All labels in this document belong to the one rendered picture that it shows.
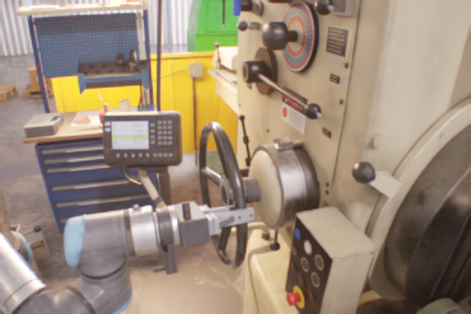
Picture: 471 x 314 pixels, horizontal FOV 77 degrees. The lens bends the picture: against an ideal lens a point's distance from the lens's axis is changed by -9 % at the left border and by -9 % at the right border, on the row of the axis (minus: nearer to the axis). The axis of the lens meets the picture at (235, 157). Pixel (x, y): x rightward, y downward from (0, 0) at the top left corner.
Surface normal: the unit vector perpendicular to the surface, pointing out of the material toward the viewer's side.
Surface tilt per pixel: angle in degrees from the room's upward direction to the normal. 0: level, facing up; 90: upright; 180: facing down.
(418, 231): 77
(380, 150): 90
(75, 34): 90
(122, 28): 90
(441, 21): 90
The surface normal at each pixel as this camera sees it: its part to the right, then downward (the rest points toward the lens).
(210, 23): 0.32, 0.34
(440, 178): -0.76, -0.42
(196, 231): 0.30, 0.09
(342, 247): 0.02, -0.89
